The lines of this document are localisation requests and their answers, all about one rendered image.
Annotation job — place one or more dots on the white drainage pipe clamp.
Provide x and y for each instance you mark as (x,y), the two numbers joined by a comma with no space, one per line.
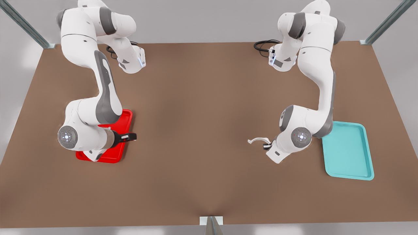
(258,140)

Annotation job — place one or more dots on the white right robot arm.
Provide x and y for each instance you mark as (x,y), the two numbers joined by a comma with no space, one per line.
(85,49)

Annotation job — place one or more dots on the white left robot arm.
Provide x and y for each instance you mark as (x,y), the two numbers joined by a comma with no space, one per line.
(315,62)

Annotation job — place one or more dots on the red plastic tray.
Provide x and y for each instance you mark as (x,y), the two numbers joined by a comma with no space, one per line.
(114,153)

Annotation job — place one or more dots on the cyan plastic tray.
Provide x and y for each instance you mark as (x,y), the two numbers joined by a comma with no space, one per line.
(347,153)

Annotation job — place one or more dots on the silver frame post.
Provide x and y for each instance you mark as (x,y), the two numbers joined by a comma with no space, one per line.
(24,23)
(212,225)
(387,23)

